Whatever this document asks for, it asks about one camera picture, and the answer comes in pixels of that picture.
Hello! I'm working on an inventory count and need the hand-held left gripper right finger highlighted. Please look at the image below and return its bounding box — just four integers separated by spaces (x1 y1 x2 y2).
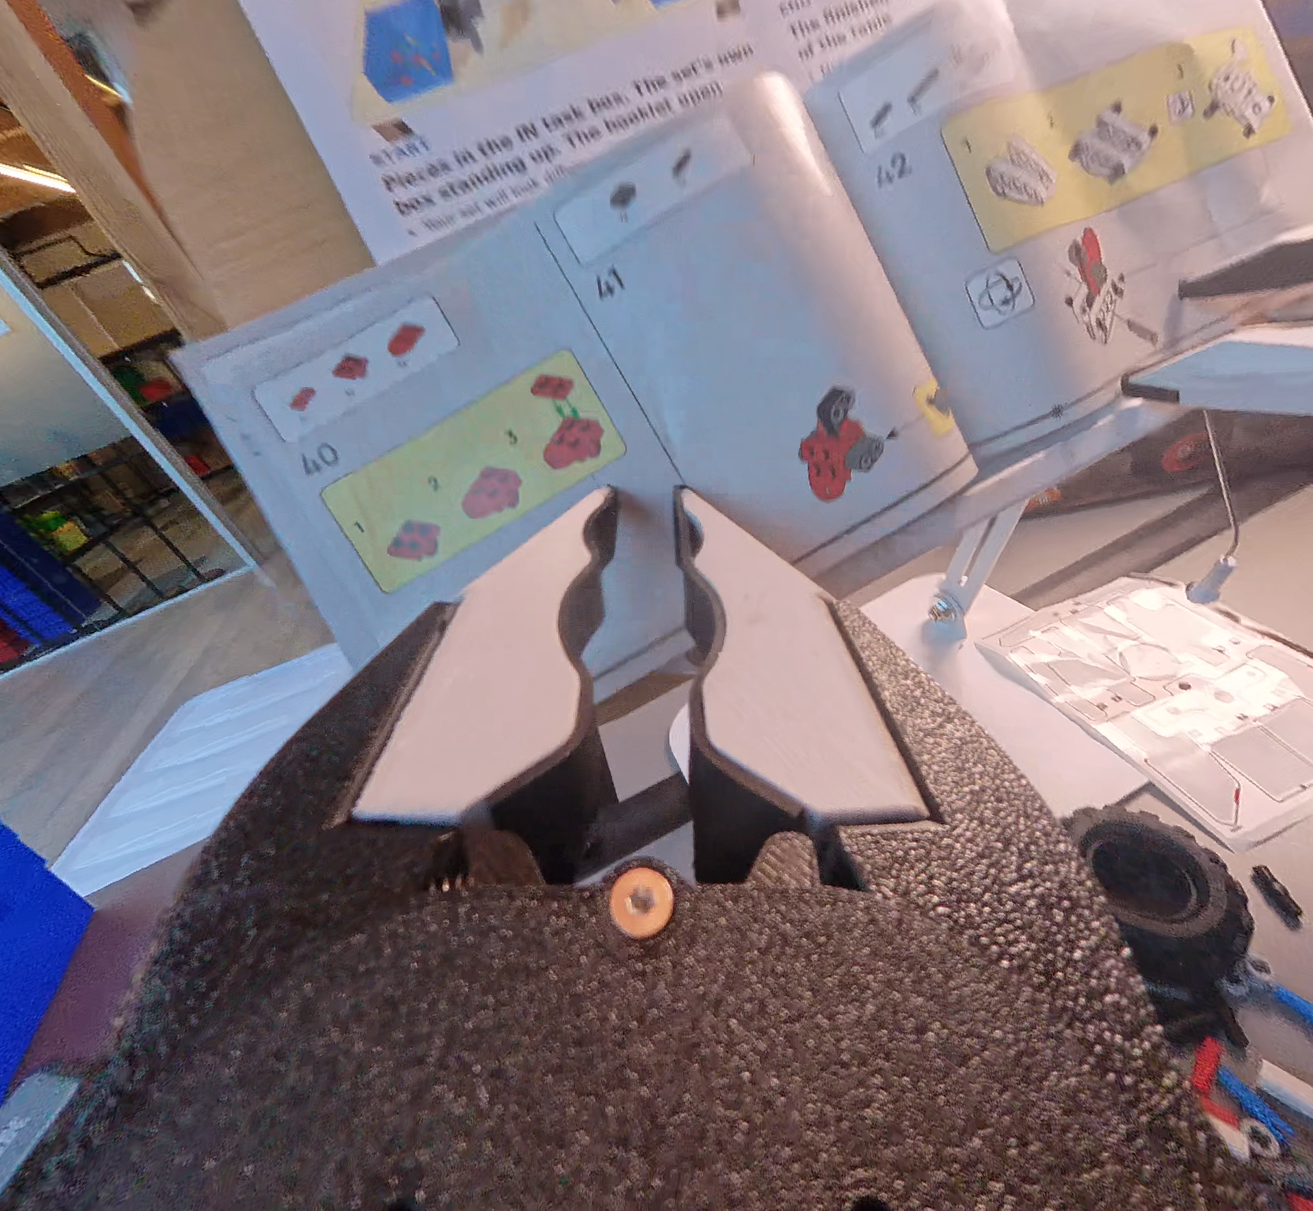
673 485 933 824

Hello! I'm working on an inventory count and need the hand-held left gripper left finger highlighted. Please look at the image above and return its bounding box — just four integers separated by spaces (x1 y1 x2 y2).
351 485 622 824

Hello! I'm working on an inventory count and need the white instruction booklet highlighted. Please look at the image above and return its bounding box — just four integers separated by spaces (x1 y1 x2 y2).
168 0 1313 663

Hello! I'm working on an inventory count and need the grey desk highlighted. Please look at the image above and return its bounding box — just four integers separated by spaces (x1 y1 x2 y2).
0 483 1313 1211

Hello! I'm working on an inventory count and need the white task instruction poster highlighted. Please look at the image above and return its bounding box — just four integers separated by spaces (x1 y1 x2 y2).
185 0 1161 264

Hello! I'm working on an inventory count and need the white plastic lid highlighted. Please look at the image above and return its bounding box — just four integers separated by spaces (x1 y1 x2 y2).
51 645 356 899

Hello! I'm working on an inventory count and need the white sticker sheet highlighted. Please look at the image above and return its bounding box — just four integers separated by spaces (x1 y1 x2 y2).
974 576 1313 853

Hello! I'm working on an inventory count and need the storage shelf with bins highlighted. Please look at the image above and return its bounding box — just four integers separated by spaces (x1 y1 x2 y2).
0 330 258 669

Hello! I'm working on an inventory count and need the black toy tyre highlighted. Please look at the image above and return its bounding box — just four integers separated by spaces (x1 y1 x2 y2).
1067 805 1258 1012

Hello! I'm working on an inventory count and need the blue plastic bin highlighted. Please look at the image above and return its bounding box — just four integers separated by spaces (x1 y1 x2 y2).
0 822 96 1099

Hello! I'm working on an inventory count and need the pile of small brick parts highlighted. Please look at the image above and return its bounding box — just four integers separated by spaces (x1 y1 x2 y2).
1153 863 1313 1166

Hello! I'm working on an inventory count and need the rounded wooden board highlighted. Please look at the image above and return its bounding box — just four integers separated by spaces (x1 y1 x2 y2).
103 0 376 335

